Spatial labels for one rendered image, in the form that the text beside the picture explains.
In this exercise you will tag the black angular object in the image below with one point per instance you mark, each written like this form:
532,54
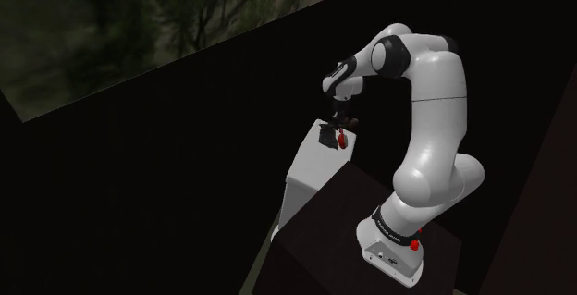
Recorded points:
328,137

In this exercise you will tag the dark robot stand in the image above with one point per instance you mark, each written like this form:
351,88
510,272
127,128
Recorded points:
324,240

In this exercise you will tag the red small object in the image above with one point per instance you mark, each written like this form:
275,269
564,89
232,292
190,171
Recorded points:
343,140

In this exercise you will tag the brown round object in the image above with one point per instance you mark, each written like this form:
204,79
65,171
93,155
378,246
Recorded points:
352,123

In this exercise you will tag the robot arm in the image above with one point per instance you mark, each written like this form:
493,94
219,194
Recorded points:
435,118

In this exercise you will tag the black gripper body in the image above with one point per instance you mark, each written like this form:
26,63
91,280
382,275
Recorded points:
340,110

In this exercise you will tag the white cabinet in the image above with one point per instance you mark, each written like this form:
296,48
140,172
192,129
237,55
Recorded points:
311,168

